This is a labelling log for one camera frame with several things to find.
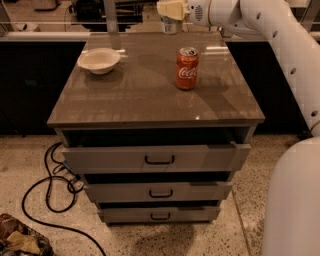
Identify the red Coca-Cola can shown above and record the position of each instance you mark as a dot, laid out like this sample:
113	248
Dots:
186	68

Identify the basket with cloths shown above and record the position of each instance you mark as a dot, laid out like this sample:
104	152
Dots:
18	239

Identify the top grey drawer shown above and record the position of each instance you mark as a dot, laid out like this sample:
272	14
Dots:
157	159

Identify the grey drawer cabinet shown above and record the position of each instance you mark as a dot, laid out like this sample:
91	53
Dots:
139	104

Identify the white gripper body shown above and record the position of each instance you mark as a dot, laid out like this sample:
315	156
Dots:
196	12

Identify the silver green 7up can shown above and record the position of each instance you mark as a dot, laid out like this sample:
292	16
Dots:
169	26

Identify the bottom grey drawer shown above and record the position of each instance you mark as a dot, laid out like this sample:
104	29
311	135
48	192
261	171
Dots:
159	214

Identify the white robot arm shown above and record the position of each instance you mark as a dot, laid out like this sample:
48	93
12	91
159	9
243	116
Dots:
291	222

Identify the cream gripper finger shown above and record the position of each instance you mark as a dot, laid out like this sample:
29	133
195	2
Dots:
173	9

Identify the white paper bowl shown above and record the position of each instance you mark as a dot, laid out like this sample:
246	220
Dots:
99	61

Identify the grey drawer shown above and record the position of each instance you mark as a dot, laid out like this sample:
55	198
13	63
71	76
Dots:
159	214
152	192
157	159

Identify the middle grey drawer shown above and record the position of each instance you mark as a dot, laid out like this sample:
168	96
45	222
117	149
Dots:
152	192

